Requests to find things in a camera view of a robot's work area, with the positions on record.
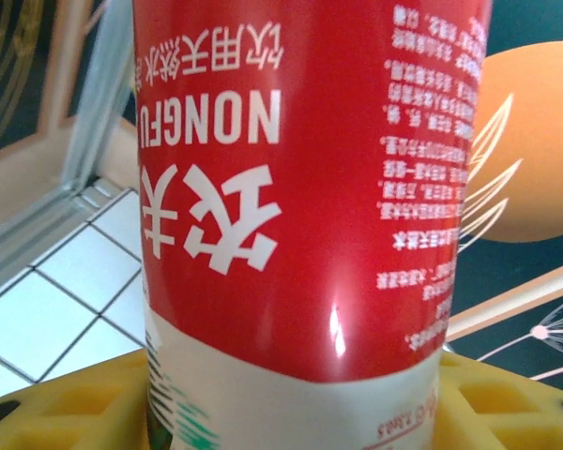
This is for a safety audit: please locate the red label Nongfu water bottle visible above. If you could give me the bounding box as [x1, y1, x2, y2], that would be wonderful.
[131, 0, 495, 450]

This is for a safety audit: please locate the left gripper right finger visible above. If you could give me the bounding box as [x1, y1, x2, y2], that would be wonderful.
[432, 351, 563, 450]

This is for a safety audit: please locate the aluminium frame post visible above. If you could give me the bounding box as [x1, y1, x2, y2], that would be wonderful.
[63, 0, 140, 201]

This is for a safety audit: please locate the aluminium side rail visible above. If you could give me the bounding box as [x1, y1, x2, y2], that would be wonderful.
[0, 180, 142, 287]

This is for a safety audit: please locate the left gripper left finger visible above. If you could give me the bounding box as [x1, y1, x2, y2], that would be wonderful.
[0, 350, 157, 450]

